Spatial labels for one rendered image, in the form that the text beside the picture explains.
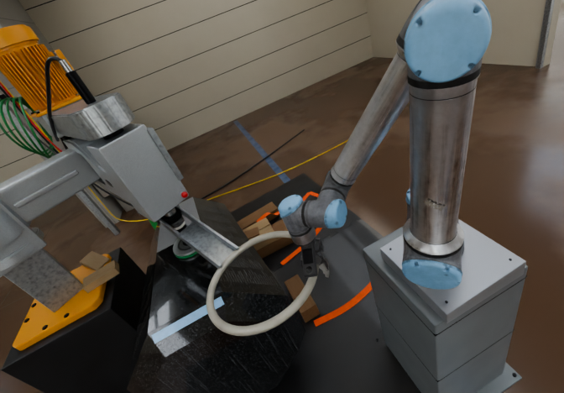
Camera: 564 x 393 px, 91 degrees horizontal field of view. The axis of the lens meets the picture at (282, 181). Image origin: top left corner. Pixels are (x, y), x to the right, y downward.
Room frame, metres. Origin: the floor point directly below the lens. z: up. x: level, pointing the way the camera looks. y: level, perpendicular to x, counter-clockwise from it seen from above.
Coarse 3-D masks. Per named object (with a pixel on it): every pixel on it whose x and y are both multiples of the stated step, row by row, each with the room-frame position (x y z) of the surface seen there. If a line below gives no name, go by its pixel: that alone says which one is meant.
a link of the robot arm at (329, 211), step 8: (320, 192) 0.75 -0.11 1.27; (328, 192) 0.72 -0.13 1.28; (336, 192) 0.72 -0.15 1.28; (320, 200) 0.71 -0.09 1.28; (328, 200) 0.69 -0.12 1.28; (336, 200) 0.67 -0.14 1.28; (344, 200) 0.71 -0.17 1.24; (304, 208) 0.70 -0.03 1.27; (312, 208) 0.69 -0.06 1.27; (320, 208) 0.67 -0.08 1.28; (328, 208) 0.65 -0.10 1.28; (336, 208) 0.64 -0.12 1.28; (344, 208) 0.67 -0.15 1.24; (304, 216) 0.69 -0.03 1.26; (312, 216) 0.67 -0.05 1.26; (320, 216) 0.65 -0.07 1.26; (328, 216) 0.64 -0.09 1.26; (336, 216) 0.63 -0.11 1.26; (344, 216) 0.66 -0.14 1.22; (304, 224) 0.69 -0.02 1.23; (312, 224) 0.67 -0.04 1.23; (320, 224) 0.65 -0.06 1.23; (328, 224) 0.64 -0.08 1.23; (336, 224) 0.62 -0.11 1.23
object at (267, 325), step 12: (252, 240) 1.01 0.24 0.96; (240, 252) 0.99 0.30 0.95; (228, 264) 0.94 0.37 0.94; (216, 276) 0.88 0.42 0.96; (312, 288) 0.63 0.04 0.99; (300, 300) 0.59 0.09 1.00; (216, 312) 0.70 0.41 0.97; (288, 312) 0.57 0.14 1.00; (216, 324) 0.64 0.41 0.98; (228, 324) 0.62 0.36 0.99; (264, 324) 0.56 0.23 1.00; (276, 324) 0.55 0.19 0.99
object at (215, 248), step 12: (192, 216) 1.25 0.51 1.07; (168, 228) 1.24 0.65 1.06; (192, 228) 1.21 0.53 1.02; (204, 228) 1.18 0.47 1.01; (192, 240) 1.14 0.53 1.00; (204, 240) 1.12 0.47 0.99; (216, 240) 1.10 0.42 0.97; (228, 240) 1.04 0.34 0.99; (204, 252) 1.01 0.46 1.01; (216, 252) 1.04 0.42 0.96; (228, 252) 1.02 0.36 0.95; (216, 264) 0.94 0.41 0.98
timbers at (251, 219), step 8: (264, 208) 2.42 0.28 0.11; (272, 208) 2.37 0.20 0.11; (248, 216) 2.40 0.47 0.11; (256, 216) 2.35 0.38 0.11; (272, 216) 2.32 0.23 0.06; (240, 224) 2.32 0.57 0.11; (248, 224) 2.26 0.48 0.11; (272, 224) 2.10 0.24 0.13; (280, 224) 2.06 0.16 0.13; (280, 240) 1.87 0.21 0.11; (288, 240) 1.88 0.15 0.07; (264, 248) 1.85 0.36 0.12; (272, 248) 1.86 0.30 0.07; (280, 248) 1.87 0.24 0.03; (264, 256) 1.85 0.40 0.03
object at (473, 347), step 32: (384, 288) 0.70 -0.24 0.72; (512, 288) 0.49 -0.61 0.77; (384, 320) 0.76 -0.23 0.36; (416, 320) 0.52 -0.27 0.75; (480, 320) 0.47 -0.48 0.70; (512, 320) 0.50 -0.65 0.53; (416, 352) 0.54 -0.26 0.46; (448, 352) 0.44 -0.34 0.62; (480, 352) 0.47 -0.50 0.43; (416, 384) 0.57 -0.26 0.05; (448, 384) 0.44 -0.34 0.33; (480, 384) 0.47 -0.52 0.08; (512, 384) 0.45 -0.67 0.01
